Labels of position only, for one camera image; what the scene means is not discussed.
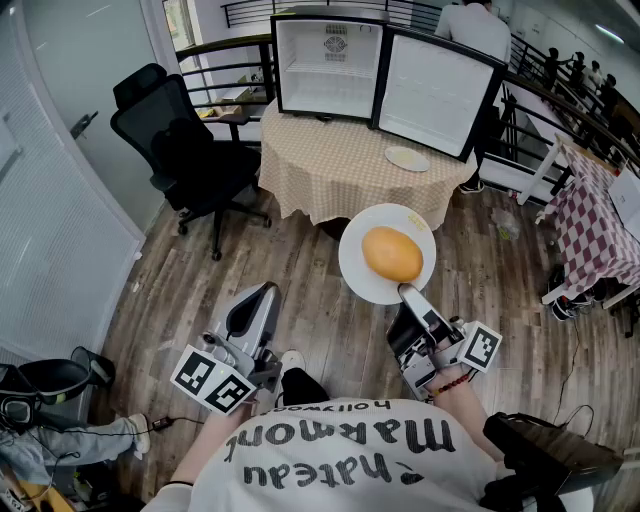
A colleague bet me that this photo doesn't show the black metal railing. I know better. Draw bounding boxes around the black metal railing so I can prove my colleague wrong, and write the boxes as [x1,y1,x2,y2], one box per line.
[174,0,640,194]

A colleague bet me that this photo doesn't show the person's left forearm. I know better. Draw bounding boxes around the person's left forearm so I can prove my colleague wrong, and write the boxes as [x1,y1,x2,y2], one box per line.
[169,399,262,496]

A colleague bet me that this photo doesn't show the black headphones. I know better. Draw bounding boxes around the black headphones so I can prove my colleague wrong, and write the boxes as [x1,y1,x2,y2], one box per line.
[0,364,40,434]

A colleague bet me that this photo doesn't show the white wire fridge shelf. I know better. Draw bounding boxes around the white wire fridge shelf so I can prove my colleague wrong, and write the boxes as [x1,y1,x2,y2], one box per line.
[283,58,377,81]

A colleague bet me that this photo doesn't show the person's white shoe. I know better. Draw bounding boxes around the person's white shoe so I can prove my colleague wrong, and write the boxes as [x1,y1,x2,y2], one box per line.
[278,349,307,374]

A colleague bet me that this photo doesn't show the dark door handle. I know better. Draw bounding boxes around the dark door handle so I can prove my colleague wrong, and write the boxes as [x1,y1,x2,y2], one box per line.
[69,112,99,141]

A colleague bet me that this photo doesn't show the small yellowish plate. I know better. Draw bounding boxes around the small yellowish plate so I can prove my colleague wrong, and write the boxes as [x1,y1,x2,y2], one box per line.
[384,145,432,174]

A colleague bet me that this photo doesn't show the black mini fridge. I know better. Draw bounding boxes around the black mini fridge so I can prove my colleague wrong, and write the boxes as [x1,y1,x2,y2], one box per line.
[269,12,510,164]

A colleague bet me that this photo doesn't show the orange round object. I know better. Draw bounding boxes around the orange round object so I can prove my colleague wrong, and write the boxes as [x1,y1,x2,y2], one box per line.
[361,225,425,284]

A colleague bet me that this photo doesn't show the black mesh waste bin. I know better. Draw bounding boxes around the black mesh waste bin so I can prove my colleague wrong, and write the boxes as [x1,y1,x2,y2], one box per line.
[69,345,117,387]

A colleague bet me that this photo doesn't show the black sneaker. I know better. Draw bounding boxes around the black sneaker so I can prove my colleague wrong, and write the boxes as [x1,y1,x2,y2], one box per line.
[549,294,584,322]

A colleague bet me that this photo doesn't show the red bead bracelet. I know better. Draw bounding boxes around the red bead bracelet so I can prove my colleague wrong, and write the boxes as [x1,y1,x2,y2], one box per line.
[431,373,472,397]

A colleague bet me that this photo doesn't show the clear plastic bag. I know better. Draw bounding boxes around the clear plastic bag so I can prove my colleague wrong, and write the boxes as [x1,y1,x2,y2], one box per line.
[492,207,522,242]

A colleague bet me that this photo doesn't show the white box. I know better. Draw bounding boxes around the white box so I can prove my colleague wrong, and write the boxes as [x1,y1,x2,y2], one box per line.
[608,167,640,229]

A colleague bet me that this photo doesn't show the black shoulder bag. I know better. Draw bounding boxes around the black shoulder bag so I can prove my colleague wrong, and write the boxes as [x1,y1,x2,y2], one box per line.
[482,412,626,511]

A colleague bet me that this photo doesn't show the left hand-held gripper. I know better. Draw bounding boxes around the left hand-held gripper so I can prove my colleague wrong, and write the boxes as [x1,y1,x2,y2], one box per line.
[169,282,284,416]

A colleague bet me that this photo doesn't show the person in white t-shirt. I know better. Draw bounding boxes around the person in white t-shirt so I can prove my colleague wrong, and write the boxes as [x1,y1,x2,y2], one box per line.
[139,397,596,512]

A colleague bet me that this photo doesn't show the black mesh office chair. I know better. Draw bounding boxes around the black mesh office chair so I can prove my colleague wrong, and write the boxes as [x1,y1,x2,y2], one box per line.
[109,62,274,262]

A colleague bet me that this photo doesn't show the person's right forearm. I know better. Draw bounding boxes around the person's right forearm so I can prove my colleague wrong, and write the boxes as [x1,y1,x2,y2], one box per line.
[429,364,504,464]

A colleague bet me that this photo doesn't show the red checked tablecloth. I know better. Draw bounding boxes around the red checked tablecloth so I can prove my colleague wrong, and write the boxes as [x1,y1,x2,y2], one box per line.
[542,139,640,301]

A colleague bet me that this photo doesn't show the person's black trouser leg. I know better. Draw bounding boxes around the person's black trouser leg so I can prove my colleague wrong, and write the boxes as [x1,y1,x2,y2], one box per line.
[280,367,331,416]

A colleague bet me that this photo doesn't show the large white plate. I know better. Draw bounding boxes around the large white plate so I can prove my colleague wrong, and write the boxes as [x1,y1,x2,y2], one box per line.
[338,202,437,306]

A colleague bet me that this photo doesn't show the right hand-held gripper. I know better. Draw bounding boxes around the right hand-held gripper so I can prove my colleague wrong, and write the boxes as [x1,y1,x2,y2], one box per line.
[387,282,504,402]

